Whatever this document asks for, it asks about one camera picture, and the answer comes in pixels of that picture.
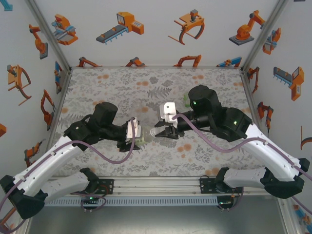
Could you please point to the beige label plastic bottle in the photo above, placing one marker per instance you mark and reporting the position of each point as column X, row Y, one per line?
column 146, row 137

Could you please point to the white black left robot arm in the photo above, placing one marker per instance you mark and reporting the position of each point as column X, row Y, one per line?
column 48, row 163

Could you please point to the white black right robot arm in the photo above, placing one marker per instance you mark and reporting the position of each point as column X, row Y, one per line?
column 268, row 153

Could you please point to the floral patterned table cloth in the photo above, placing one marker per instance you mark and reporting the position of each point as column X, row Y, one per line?
column 156, row 165

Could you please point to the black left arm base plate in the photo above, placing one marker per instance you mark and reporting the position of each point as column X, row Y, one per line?
column 109, row 186

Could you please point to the aluminium table side rail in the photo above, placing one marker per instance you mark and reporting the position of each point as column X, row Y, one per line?
column 60, row 102
column 247, row 80

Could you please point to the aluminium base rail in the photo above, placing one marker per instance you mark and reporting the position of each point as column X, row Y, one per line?
column 156, row 186

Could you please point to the aluminium table back rail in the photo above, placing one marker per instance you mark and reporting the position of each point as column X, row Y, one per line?
column 158, row 66

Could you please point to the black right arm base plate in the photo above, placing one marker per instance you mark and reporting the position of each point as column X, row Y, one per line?
column 204, row 187

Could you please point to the aluminium corner post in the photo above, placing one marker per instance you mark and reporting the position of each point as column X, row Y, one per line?
column 51, row 36
column 262, row 36

